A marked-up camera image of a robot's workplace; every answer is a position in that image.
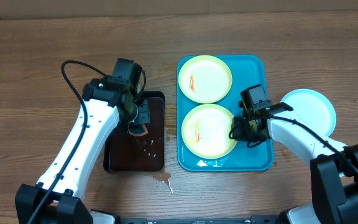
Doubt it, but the teal orange sponge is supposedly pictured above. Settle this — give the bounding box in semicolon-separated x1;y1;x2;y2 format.
129;124;149;137

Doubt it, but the yellow plate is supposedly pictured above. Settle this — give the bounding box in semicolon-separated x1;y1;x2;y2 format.
178;55;232;104
181;104;237;159

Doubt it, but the light blue plate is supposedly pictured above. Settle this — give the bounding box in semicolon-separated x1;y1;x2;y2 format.
281;89;337;136

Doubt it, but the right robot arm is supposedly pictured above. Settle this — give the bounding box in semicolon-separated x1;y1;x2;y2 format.
229;100;358;223

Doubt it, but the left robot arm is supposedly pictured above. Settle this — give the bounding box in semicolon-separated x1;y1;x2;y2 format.
15;76;142;223

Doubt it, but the black rectangular tray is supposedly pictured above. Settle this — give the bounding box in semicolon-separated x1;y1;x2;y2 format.
103;91;165;173

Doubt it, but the teal plastic tray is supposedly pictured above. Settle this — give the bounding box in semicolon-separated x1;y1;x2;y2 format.
177;55;274;172

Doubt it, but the yellow plate top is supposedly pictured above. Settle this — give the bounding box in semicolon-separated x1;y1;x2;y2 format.
178;55;232;104

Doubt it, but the black base frame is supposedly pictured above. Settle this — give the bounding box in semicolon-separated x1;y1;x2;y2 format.
90;205;313;224

